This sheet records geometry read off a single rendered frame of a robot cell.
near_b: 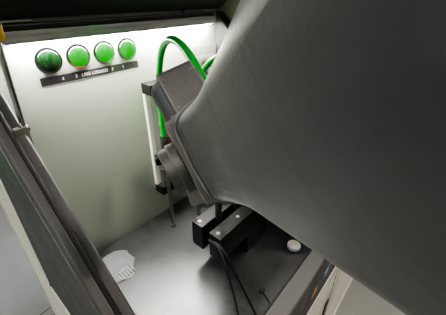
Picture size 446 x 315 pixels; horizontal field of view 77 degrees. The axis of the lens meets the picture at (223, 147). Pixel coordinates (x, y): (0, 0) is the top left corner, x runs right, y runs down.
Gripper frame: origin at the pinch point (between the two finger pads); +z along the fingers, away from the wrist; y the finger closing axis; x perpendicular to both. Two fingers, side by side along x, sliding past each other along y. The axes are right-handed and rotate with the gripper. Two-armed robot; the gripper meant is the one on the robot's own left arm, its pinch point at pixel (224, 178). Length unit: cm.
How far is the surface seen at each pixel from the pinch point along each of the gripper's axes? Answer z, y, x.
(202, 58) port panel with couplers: 36, -3, -42
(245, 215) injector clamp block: 32.0, -2.4, 8.0
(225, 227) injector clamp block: 28.3, 3.3, 9.4
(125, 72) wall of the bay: 19.3, 16.7, -34.4
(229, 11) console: 33, -16, -54
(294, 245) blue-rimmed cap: 42.6, -14.1, 20.9
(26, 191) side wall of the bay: -3.5, 29.3, -6.1
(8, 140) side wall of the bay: -5.0, 29.8, -14.2
